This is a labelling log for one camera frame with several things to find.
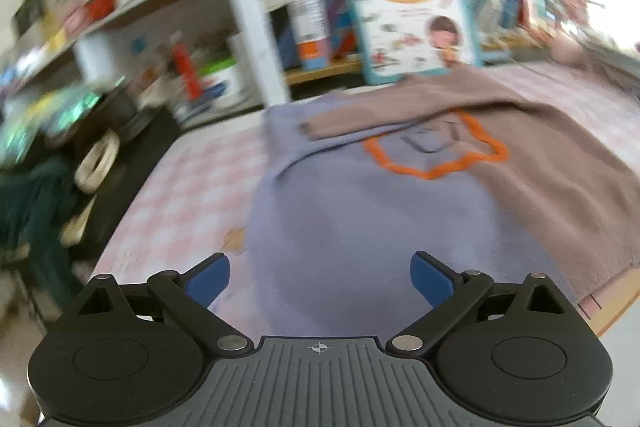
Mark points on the pink and purple sweater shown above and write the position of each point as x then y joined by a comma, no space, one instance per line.
459,166

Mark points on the dark green garment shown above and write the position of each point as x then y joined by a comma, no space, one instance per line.
34,207

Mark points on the white wristwatch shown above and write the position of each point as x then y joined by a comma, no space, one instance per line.
98,162

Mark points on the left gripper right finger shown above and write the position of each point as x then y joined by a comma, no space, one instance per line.
453,297

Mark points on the holographic crumpled bag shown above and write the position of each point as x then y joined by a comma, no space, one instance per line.
51,116

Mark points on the usmile white orange box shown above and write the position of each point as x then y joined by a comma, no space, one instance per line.
311,33

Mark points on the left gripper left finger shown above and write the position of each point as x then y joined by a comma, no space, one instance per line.
186,298

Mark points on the row of leaning books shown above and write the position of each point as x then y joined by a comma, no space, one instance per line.
500,1

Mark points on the teal children's sound book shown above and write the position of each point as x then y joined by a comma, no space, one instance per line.
402,37

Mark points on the red tassel ornament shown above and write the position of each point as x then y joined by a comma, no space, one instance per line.
185,66

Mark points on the white bookshelf frame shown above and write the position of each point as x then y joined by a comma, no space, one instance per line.
261,54

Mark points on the white plastic jar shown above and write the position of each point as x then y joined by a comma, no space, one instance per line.
222,83

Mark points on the pink plush toy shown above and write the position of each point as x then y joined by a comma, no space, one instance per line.
567,51

